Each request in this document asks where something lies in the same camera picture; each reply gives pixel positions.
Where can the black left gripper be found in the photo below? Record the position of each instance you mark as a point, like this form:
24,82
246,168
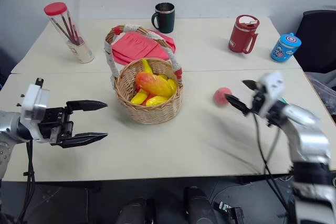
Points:
53,120

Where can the yellow banana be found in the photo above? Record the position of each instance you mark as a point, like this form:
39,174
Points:
139,97
172,85
146,66

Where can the dark green steel mug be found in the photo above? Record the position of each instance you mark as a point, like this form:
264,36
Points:
165,19

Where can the clear plastic bag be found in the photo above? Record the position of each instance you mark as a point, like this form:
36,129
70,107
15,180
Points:
324,93

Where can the red and yellow mango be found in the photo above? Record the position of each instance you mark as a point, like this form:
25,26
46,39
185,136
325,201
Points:
153,83

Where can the dark rounded shape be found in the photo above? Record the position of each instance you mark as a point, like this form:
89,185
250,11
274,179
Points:
136,212
199,205

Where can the red lidded mug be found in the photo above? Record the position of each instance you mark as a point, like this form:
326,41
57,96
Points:
241,36

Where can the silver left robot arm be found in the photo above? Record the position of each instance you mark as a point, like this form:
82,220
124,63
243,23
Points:
9,127

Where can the clear pencil tube red lid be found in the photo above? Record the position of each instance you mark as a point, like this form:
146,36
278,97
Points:
69,33

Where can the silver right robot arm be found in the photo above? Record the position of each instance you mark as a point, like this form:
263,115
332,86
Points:
309,140

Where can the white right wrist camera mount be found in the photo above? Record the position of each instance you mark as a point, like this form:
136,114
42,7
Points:
271,90

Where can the black and white clamp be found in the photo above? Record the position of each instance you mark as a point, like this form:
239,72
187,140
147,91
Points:
229,211

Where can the red folded cloth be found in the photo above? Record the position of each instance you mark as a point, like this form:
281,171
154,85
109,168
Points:
136,45

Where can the pink peach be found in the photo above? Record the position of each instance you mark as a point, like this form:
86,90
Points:
221,97

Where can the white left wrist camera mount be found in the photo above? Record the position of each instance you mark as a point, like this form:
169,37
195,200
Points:
32,103

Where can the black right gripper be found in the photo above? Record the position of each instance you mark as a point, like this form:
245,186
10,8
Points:
256,100

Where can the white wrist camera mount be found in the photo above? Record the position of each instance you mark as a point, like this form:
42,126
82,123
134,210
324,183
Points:
271,90
32,103

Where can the blue shield print cup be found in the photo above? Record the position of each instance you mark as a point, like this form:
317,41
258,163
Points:
284,48

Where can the black chair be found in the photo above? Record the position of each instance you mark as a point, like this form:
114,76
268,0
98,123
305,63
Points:
316,40

